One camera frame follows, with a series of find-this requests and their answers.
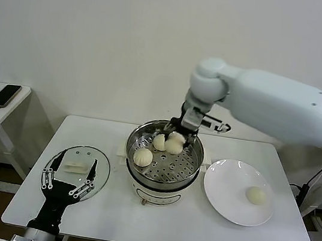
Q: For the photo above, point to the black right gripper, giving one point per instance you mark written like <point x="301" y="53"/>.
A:
<point x="189" y="132"/>

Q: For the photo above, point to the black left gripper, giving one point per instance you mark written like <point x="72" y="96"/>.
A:
<point x="55" y="201"/>

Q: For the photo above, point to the white steamed baozi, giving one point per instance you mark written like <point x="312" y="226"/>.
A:
<point x="143" y="157"/>
<point x="174" y="145"/>
<point x="255" y="196"/>
<point x="159" y="142"/>

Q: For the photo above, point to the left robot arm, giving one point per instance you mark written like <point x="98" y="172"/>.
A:
<point x="37" y="238"/>

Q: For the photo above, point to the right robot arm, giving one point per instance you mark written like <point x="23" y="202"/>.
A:
<point x="272" y="104"/>

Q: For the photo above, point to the perforated steel steamer basket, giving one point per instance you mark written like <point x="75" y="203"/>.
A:
<point x="178" y="168"/>

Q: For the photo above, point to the white electric cooker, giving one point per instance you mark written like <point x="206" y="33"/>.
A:
<point x="156" y="195"/>

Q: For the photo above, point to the white round plate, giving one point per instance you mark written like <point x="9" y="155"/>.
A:
<point x="229" y="191"/>

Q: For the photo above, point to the gold smartphone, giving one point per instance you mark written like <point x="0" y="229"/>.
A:
<point x="4" y="96"/>

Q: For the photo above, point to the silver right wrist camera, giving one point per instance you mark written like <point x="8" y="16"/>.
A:
<point x="193" y="117"/>

